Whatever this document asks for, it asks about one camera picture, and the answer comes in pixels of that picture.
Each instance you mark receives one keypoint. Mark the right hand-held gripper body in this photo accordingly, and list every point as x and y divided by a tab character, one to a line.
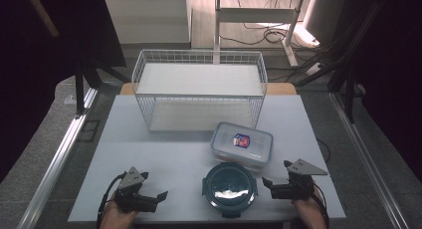
297	185

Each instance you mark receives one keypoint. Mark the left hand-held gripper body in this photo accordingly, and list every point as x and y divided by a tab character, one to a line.
132	197

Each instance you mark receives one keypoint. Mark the dark round lidded food container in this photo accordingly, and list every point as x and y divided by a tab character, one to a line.
229	189

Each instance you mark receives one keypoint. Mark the clear rectangular lidded food container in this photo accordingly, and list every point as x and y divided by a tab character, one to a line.
242	146

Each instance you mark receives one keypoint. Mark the person's left hand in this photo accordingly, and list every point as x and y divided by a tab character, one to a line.
116	217

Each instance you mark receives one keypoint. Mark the person's right hand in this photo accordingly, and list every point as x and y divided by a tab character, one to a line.
310	212

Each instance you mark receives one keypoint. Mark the wooden board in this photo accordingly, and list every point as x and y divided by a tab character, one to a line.
282	88

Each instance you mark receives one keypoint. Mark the black metal stand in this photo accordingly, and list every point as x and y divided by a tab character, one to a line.
79	89
348	86

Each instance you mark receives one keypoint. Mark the dark curtain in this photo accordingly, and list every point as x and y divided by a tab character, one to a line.
33	73
398	73

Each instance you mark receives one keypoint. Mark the aluminium rail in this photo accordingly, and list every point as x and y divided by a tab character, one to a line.
365	156
56	159

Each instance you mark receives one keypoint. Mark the white metal desk frame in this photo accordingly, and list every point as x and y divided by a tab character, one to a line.
255	15

